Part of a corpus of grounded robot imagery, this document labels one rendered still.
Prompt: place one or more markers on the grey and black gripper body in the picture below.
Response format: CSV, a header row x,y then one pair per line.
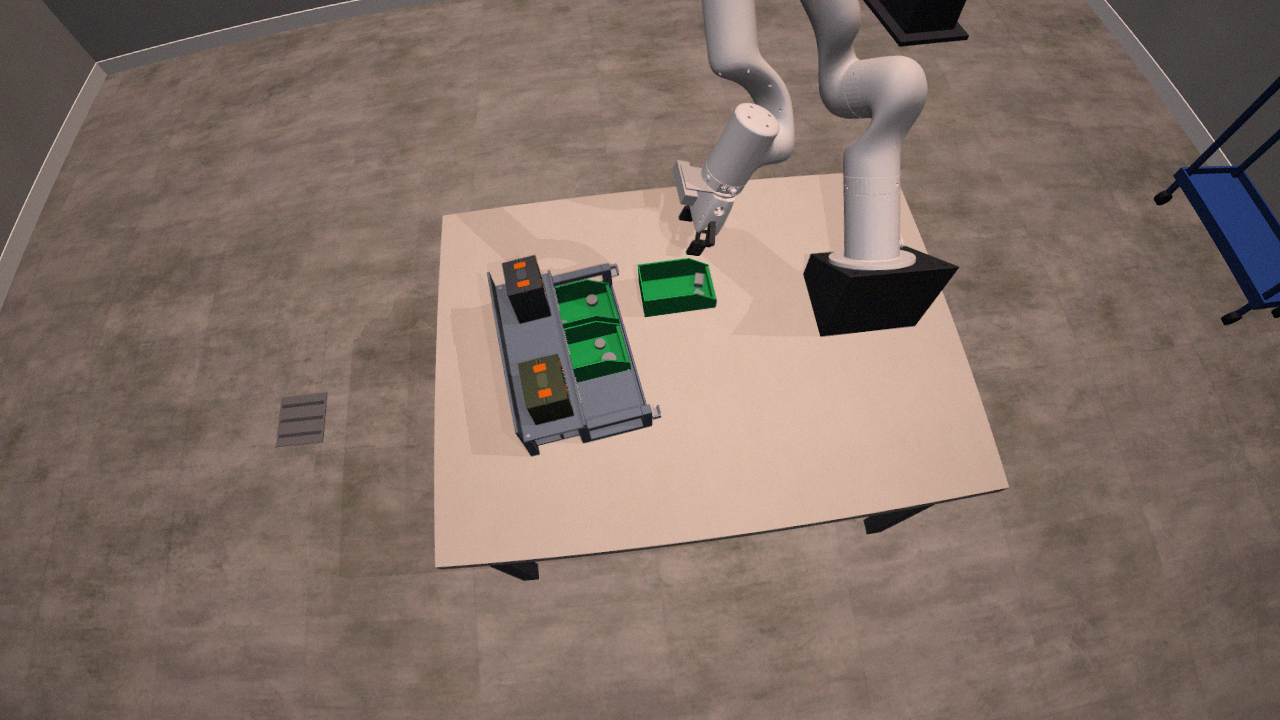
x,y
703,209

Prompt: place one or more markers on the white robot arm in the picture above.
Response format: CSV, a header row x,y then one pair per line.
x,y
891,90

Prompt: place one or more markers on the green bin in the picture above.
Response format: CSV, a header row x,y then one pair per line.
x,y
671,278
572,302
586,358

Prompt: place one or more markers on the grey metal shelf rack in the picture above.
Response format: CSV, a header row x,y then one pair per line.
x,y
602,402

